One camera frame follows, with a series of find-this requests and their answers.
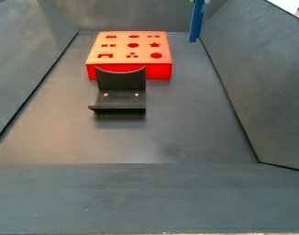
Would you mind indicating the red shape-sorting board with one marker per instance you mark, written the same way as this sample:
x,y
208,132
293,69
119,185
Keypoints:
x,y
122,51

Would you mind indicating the blue square-circle peg object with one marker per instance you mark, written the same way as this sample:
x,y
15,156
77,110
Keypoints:
x,y
197,18

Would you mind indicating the black curved holder stand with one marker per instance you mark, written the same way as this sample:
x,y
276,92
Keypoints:
x,y
121,91

